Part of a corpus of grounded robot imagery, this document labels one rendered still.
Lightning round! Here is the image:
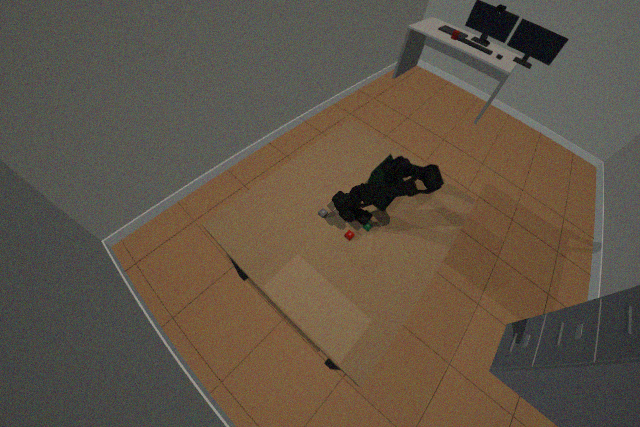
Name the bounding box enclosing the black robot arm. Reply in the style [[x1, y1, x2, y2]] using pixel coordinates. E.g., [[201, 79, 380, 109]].
[[334, 156, 444, 222]]

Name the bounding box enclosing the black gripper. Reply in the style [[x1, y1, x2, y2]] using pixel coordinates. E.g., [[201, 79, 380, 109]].
[[332, 191, 373, 226]]

